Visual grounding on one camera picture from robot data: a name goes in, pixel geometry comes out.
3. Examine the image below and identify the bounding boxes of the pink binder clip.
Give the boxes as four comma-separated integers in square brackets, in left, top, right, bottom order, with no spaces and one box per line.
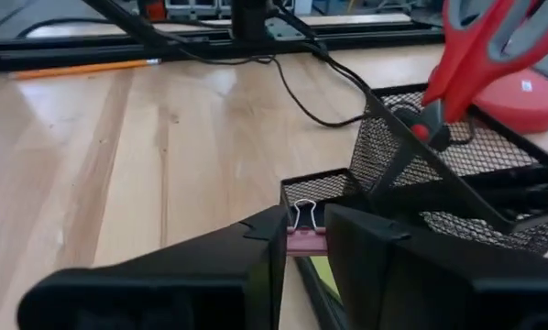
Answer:
[286,198,329,257]

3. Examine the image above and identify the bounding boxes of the orange pencil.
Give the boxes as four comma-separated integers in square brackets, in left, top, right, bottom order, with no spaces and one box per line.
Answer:
[15,58,161,82]

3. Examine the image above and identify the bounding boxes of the red desk lamp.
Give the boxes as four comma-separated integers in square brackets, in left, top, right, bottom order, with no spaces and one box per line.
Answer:
[473,68,548,135]

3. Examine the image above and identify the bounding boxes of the black lamp power cord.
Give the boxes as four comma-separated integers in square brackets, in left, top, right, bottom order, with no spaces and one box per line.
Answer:
[181,43,376,128]

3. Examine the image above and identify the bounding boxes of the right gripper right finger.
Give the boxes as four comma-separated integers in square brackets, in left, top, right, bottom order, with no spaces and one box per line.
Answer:
[324,203,548,330]

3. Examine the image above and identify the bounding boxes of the black mesh desk organizer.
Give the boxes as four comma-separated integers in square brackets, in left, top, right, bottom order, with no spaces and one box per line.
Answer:
[280,82,548,330]

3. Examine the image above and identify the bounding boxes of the yellow-green eraser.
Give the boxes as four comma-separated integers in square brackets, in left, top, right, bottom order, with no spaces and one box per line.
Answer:
[309,255,342,297]

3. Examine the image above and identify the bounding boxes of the black aluminium table frame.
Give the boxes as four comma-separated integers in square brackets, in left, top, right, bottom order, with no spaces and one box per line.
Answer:
[0,0,444,74]

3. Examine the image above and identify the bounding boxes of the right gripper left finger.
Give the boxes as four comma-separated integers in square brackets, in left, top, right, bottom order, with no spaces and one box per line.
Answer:
[16,204,290,330]

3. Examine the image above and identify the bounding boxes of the red handled scissors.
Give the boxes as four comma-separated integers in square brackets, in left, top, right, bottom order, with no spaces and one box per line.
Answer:
[369,0,548,198]

